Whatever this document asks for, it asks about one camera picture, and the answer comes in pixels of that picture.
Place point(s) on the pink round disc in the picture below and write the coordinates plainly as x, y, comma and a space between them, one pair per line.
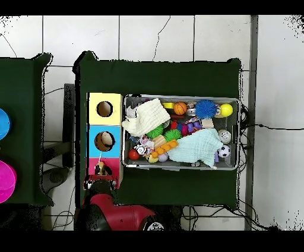
7, 181

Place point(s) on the blue spiky rubber ball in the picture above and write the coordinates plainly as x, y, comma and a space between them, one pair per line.
206, 109

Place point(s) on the dark grey rounded base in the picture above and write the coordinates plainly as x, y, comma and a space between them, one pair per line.
55, 177

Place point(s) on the small soccer ball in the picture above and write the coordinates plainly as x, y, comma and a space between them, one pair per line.
223, 151

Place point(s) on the orange toy building brick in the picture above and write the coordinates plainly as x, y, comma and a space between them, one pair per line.
165, 147

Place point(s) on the tan plush toy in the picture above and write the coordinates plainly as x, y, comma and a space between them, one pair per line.
101, 167

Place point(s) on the wooden box with three holes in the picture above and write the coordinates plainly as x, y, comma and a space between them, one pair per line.
116, 114

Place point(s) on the blue round disc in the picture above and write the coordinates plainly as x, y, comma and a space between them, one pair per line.
4, 123

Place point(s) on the mint green waffle cloth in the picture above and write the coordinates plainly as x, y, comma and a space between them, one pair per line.
197, 147

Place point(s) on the green spiky rubber ball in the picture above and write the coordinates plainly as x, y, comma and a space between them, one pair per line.
173, 135

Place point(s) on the yellow ball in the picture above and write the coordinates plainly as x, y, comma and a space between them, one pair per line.
226, 110

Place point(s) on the cream waffle cloth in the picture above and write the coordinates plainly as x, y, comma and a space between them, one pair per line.
147, 117

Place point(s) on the dark green tablecloth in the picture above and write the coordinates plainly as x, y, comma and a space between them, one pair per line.
21, 95
156, 78

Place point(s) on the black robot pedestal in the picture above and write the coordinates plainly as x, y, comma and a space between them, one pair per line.
174, 216

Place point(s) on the black upright panel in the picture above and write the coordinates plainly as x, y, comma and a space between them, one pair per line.
68, 123

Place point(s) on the small orange basketball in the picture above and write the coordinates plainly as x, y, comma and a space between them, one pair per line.
180, 108

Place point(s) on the silver tin can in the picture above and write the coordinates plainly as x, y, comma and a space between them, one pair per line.
224, 136

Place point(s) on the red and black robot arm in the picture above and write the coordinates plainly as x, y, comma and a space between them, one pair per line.
123, 217

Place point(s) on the small red ball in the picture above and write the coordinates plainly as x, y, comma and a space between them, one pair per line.
133, 154

